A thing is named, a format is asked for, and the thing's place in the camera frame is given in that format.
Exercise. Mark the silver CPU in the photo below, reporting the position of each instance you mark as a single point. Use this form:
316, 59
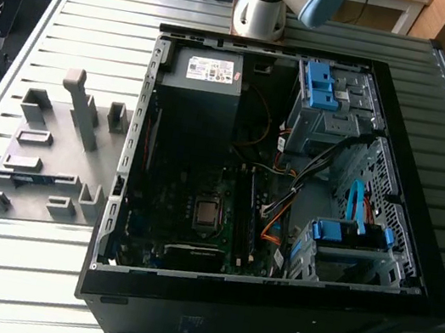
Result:
206, 212

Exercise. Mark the black open PC case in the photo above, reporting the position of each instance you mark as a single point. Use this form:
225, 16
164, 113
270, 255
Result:
221, 317

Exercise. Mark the grey parts rack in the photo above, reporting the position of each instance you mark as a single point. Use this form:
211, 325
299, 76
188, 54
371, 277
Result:
59, 138

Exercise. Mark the hard disk blue carrier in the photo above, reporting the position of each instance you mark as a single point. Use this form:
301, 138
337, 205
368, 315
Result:
327, 230

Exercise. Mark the black graphics card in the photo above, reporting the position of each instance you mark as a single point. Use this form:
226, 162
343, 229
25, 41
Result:
193, 258

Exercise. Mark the blue drive bay latch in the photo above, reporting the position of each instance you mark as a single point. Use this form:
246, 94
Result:
319, 93

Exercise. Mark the grey metal disk bay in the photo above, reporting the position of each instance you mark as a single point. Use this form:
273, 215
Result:
361, 258

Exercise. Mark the grey metal drive cage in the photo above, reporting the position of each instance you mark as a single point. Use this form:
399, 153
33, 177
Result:
333, 127

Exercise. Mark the green motherboard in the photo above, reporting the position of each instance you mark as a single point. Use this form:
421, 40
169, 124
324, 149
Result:
172, 209

